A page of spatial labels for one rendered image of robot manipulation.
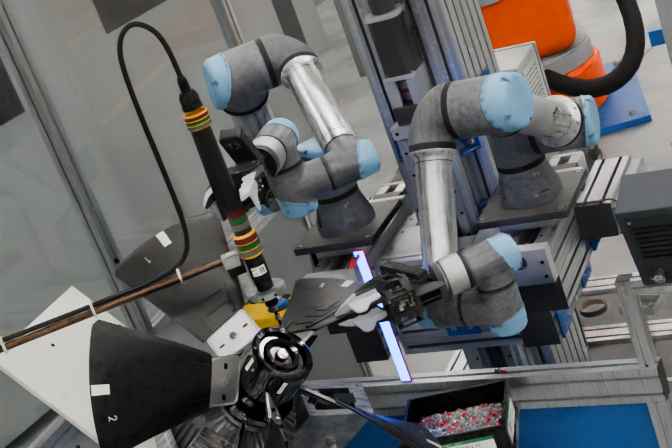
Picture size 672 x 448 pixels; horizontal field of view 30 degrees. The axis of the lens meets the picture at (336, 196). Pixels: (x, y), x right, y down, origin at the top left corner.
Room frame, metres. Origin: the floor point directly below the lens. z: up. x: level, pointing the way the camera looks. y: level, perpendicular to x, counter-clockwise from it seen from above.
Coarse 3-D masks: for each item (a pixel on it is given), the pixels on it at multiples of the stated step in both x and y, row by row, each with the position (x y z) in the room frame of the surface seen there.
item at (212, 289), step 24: (192, 240) 2.24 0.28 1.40; (216, 240) 2.23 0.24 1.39; (120, 264) 2.22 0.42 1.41; (144, 264) 2.21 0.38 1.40; (168, 264) 2.21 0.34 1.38; (192, 264) 2.19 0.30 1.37; (168, 288) 2.17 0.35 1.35; (192, 288) 2.16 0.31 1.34; (216, 288) 2.15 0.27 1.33; (240, 288) 2.14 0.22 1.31; (168, 312) 2.15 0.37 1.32; (192, 312) 2.13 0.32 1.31; (216, 312) 2.12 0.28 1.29
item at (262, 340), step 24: (264, 336) 2.03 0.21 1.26; (288, 336) 2.05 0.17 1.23; (264, 360) 1.98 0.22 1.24; (288, 360) 2.01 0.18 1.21; (312, 360) 2.02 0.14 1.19; (240, 384) 2.01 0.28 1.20; (264, 384) 1.97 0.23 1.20; (288, 384) 1.96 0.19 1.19; (240, 408) 2.00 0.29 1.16; (264, 408) 2.01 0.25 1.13; (288, 408) 2.03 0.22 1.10
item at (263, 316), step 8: (280, 296) 2.60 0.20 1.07; (248, 304) 2.62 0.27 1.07; (256, 304) 2.61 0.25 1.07; (264, 304) 2.59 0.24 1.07; (248, 312) 2.58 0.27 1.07; (256, 312) 2.57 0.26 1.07; (264, 312) 2.55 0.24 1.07; (272, 312) 2.53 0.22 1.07; (280, 312) 2.52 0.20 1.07; (256, 320) 2.53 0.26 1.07; (264, 320) 2.52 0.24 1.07; (272, 320) 2.51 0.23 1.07
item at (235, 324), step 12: (240, 312) 2.11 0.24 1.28; (228, 324) 2.10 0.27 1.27; (240, 324) 2.10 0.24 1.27; (252, 324) 2.09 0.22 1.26; (216, 336) 2.10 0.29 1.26; (228, 336) 2.09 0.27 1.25; (240, 336) 2.08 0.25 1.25; (252, 336) 2.07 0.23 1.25; (216, 348) 2.08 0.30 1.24; (228, 348) 2.08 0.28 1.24; (240, 348) 2.07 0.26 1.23
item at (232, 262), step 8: (224, 256) 2.11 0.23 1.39; (232, 256) 2.10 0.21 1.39; (224, 264) 2.10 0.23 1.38; (232, 264) 2.10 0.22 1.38; (240, 264) 2.10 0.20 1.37; (232, 272) 2.09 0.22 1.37; (240, 272) 2.10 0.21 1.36; (240, 280) 2.10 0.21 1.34; (248, 280) 2.10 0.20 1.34; (280, 280) 2.12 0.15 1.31; (248, 288) 2.10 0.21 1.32; (256, 288) 2.13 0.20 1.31; (272, 288) 2.10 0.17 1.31; (280, 288) 2.09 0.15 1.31; (248, 296) 2.10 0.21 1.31; (256, 296) 2.09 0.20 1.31; (264, 296) 2.08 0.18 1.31; (272, 296) 2.08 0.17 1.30
